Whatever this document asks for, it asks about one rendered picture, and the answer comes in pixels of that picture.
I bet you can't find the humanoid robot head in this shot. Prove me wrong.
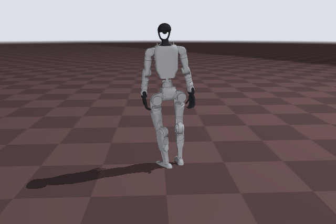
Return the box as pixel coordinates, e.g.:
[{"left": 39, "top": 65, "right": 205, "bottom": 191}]
[{"left": 157, "top": 23, "right": 171, "bottom": 46}]

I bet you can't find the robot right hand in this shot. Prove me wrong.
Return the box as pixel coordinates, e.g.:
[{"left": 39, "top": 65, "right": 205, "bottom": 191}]
[{"left": 185, "top": 88, "right": 195, "bottom": 109}]

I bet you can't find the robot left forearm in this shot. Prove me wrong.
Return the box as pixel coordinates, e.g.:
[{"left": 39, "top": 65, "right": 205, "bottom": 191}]
[{"left": 140, "top": 69, "right": 149, "bottom": 96}]

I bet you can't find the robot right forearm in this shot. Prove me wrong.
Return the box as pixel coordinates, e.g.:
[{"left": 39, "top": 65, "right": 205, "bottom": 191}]
[{"left": 184, "top": 69, "right": 195, "bottom": 93}]

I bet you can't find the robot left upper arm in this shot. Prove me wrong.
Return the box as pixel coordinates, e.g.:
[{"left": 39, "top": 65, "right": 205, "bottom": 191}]
[{"left": 144, "top": 47, "right": 155, "bottom": 77}]

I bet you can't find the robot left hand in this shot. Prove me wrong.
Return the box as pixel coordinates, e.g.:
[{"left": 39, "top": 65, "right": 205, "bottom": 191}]
[{"left": 141, "top": 91, "right": 151, "bottom": 110}]

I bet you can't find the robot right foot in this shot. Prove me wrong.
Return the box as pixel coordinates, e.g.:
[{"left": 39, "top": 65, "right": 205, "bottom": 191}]
[{"left": 174, "top": 156, "right": 184, "bottom": 165}]

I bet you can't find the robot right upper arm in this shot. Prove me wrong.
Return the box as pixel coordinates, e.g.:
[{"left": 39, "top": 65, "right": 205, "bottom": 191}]
[{"left": 177, "top": 46, "right": 190, "bottom": 74}]

